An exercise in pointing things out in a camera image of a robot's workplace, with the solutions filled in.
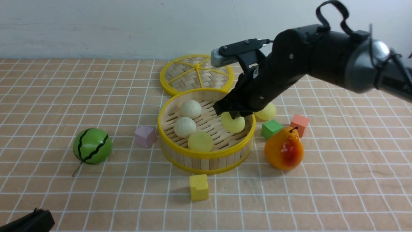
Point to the white bun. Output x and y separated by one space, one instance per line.
184 127
191 109

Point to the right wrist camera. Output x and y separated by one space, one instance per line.
246 53

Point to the yellow foam block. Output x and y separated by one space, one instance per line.
199 188

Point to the green foam cube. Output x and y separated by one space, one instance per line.
270 128

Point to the green toy watermelon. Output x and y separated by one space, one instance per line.
92 146

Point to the pale yellow bun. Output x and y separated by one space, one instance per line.
200 141
267 113
232 125

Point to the lilac foam cube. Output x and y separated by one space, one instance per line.
145 136

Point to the bamboo steamer tray yellow rim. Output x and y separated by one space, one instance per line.
229 150

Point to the orange red toy pear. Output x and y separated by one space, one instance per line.
284 150

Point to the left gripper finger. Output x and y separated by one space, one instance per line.
39 220

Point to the salmon pink foam cube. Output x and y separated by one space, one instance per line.
301 122

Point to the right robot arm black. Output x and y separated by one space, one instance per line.
329 51

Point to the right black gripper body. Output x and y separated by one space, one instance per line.
285 63

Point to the yellow bamboo steamer lid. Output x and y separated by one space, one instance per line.
194 72

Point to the checkered tan tablecloth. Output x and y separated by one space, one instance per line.
356 174

